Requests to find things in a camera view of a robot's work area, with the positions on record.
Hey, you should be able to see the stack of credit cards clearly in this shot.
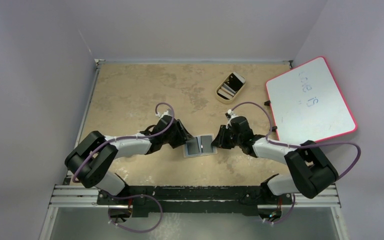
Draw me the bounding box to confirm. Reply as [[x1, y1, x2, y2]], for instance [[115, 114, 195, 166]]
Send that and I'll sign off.
[[217, 72, 246, 100]]

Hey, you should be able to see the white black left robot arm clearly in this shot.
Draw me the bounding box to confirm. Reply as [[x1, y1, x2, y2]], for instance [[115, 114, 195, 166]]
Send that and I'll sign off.
[[64, 115, 194, 205]]

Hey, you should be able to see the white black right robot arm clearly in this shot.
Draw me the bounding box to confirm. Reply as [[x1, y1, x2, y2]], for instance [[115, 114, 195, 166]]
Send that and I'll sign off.
[[211, 116, 339, 204]]

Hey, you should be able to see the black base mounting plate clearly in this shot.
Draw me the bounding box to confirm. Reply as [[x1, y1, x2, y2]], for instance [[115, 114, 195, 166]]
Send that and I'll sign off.
[[97, 185, 292, 218]]

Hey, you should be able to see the pink framed whiteboard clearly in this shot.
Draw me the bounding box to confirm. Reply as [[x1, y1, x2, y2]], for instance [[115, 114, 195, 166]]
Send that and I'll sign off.
[[266, 56, 358, 144]]

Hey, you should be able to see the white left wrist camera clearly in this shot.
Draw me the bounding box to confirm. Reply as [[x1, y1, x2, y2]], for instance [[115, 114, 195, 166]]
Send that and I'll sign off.
[[155, 109, 174, 119]]

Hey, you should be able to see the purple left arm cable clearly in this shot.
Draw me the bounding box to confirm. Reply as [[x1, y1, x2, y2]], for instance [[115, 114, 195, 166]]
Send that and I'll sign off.
[[71, 102, 176, 184]]

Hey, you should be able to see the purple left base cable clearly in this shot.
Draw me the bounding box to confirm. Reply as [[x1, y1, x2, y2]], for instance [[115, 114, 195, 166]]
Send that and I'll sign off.
[[107, 193, 165, 234]]

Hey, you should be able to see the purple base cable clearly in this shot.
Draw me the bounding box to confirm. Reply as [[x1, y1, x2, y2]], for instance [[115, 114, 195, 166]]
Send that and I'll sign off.
[[261, 187, 295, 226], [107, 193, 165, 234]]

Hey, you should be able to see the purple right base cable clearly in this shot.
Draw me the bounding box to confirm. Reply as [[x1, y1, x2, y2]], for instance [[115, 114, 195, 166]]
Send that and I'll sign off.
[[261, 187, 295, 226]]

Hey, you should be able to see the aluminium frame rail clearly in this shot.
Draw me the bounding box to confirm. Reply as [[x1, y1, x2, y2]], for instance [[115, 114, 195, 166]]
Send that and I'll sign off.
[[47, 183, 342, 209]]

